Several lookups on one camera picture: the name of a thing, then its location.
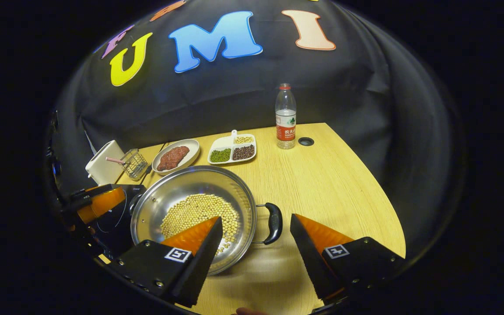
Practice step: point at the white toaster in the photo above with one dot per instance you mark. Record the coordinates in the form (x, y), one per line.
(103, 168)

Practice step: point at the white divided dish with beans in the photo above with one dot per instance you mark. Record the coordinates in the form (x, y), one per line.
(221, 142)

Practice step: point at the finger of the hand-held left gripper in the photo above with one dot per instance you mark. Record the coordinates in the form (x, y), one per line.
(103, 203)

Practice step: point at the round white plate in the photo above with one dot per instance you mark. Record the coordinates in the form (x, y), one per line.
(190, 148)

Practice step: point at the pile of soybeans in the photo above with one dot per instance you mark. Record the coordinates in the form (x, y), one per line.
(195, 214)

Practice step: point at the pink striped straw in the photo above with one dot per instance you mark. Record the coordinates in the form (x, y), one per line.
(114, 160)

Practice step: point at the black backdrop cloth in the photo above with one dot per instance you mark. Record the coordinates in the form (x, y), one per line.
(344, 87)

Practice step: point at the black induction cooktop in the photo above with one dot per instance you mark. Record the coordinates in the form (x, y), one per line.
(116, 227)

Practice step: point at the red meat slice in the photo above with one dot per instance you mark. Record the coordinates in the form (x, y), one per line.
(172, 158)

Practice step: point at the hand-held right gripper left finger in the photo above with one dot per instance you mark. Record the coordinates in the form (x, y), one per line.
(151, 267)

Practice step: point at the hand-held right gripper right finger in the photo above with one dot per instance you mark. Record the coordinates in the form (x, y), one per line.
(313, 258)

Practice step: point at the clear water bottle red label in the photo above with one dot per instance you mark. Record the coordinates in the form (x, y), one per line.
(285, 113)

